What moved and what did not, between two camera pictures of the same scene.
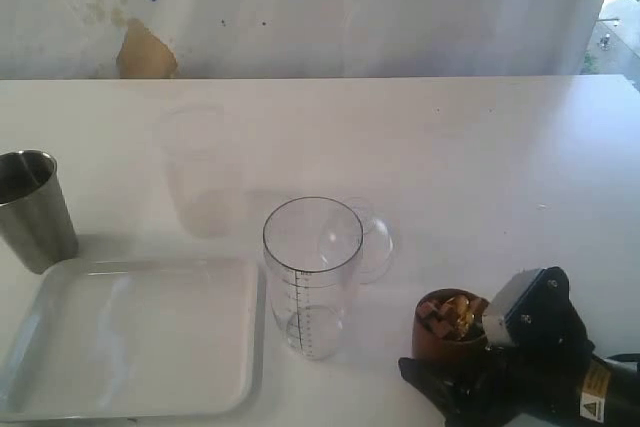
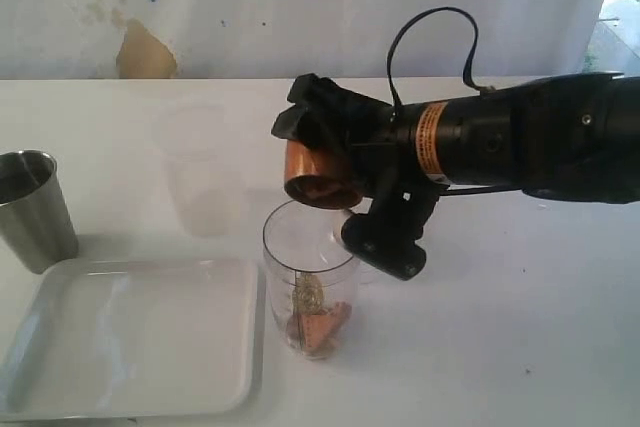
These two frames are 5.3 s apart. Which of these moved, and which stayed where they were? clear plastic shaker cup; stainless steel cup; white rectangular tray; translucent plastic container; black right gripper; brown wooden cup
Moved: brown wooden cup; black right gripper
Stayed: white rectangular tray; clear plastic shaker cup; translucent plastic container; stainless steel cup
